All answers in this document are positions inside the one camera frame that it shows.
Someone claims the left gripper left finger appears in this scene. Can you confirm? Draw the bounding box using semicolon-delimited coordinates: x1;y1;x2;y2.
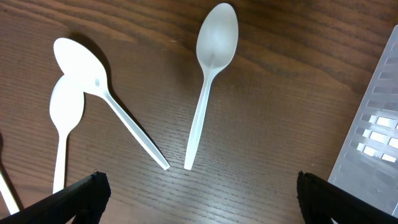
1;172;111;224

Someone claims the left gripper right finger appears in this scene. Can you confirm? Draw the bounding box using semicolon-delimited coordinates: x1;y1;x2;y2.
297;171;397;224

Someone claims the white spoon crossing handle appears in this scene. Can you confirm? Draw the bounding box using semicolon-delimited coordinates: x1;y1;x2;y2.
53;37;170;170

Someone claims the translucent white spoon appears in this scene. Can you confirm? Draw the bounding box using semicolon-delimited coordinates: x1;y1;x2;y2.
184;2;239;170

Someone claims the clear plastic basket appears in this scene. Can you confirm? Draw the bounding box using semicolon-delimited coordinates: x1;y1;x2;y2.
328;29;397;217

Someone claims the white utensil handle far left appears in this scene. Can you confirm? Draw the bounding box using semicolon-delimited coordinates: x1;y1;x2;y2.
0;174;19;215

